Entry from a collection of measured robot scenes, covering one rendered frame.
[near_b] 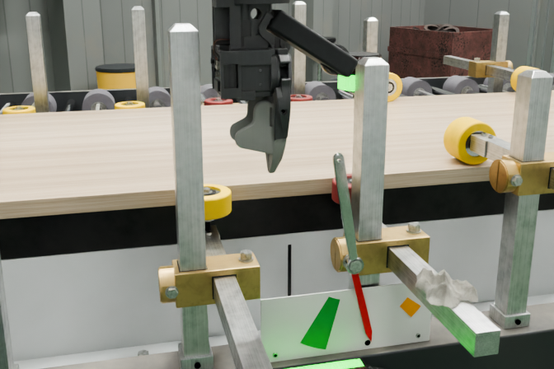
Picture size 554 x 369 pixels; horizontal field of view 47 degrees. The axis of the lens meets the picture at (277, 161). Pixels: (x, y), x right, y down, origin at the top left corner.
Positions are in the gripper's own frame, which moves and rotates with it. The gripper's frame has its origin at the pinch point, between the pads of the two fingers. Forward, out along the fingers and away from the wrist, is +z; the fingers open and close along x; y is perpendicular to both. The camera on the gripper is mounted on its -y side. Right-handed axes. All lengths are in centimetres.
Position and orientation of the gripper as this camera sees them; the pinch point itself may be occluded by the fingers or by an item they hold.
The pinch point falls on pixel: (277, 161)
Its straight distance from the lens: 78.0
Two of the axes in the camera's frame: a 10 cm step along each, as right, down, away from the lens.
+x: 2.3, 2.6, -9.4
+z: 0.0, 9.6, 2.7
